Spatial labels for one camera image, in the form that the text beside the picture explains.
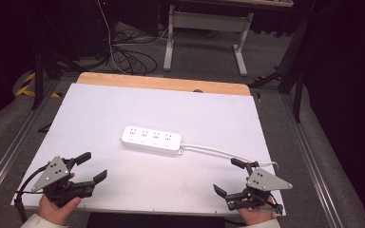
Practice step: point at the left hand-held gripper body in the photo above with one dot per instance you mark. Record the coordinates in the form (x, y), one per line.
(52, 173)

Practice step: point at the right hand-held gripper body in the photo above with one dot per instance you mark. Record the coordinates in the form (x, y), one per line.
(264, 182)

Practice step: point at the person's right hand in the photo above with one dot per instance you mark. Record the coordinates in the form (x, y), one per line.
(256, 215)

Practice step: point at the person's left hand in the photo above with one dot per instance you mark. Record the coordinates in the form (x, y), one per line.
(55, 212)

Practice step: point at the white power strip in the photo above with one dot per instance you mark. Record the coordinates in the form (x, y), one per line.
(152, 139)

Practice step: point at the white board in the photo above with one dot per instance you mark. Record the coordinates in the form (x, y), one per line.
(158, 107)

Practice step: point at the black metal stand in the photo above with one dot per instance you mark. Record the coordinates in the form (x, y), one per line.
(294, 63)
(38, 79)

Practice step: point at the yellow black floor tape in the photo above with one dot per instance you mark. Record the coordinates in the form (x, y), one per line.
(27, 85)

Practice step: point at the wooden desk top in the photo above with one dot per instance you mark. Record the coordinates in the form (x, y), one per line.
(253, 2)

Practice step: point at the aluminium floor rail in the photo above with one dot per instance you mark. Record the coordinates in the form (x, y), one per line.
(310, 164)
(15, 142)

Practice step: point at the white metal desk frame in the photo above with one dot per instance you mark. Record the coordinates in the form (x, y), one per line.
(207, 20)

